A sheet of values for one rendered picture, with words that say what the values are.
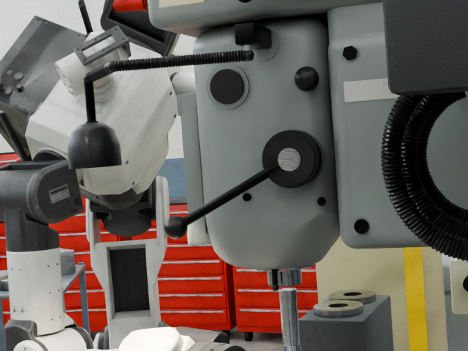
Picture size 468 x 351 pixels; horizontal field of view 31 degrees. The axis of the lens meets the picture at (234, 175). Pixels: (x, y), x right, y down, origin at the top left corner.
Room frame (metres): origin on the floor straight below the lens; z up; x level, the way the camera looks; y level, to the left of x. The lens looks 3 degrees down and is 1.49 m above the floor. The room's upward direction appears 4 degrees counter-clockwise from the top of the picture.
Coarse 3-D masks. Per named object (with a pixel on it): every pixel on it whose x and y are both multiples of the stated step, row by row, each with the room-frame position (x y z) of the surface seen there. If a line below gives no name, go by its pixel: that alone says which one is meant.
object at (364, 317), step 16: (320, 304) 1.55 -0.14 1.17; (336, 304) 1.55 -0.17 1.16; (352, 304) 1.53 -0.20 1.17; (368, 304) 1.58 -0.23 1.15; (384, 304) 1.61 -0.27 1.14; (304, 320) 1.50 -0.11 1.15; (320, 320) 1.48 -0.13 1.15; (336, 320) 1.47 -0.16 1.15; (352, 320) 1.46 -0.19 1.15; (368, 320) 1.49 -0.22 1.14; (384, 320) 1.60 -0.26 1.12; (304, 336) 1.50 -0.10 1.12; (320, 336) 1.48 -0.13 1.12; (336, 336) 1.47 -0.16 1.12; (352, 336) 1.46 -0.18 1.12; (368, 336) 1.48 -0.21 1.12; (384, 336) 1.59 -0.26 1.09
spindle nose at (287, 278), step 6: (294, 270) 1.14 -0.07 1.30; (300, 270) 1.16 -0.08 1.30; (270, 276) 1.15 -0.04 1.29; (282, 276) 1.14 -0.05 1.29; (288, 276) 1.14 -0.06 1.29; (294, 276) 1.14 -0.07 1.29; (300, 276) 1.15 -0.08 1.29; (270, 282) 1.15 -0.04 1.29; (282, 282) 1.14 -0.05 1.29; (288, 282) 1.14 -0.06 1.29; (294, 282) 1.14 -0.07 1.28; (300, 282) 1.15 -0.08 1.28
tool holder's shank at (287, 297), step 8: (288, 288) 1.17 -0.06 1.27; (280, 296) 1.16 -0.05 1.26; (288, 296) 1.15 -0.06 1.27; (296, 296) 1.16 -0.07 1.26; (280, 304) 1.16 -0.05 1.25; (288, 304) 1.15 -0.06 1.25; (296, 304) 1.16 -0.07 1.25; (288, 312) 1.15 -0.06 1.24; (296, 312) 1.15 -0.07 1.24; (288, 320) 1.15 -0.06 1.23; (296, 320) 1.15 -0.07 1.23; (288, 328) 1.15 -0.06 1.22; (296, 328) 1.15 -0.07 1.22; (288, 336) 1.15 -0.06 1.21; (296, 336) 1.15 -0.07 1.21; (288, 344) 1.15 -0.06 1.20; (296, 344) 1.15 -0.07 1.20
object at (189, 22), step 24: (168, 0) 1.08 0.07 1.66; (192, 0) 1.07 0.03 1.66; (216, 0) 1.06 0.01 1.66; (264, 0) 1.04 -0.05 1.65; (288, 0) 1.03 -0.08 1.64; (312, 0) 1.02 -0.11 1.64; (336, 0) 1.02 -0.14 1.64; (360, 0) 1.01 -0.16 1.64; (168, 24) 1.08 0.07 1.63; (192, 24) 1.08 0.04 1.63; (216, 24) 1.09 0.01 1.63
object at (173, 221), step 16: (272, 144) 1.03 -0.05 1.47; (288, 144) 1.03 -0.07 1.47; (304, 144) 1.02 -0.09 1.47; (272, 160) 1.03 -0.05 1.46; (288, 160) 1.02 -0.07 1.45; (304, 160) 1.02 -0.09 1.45; (320, 160) 1.03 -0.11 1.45; (256, 176) 1.04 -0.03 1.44; (272, 176) 1.03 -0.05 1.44; (288, 176) 1.03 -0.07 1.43; (304, 176) 1.02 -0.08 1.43; (240, 192) 1.05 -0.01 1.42; (208, 208) 1.06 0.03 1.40; (176, 224) 1.06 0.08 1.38
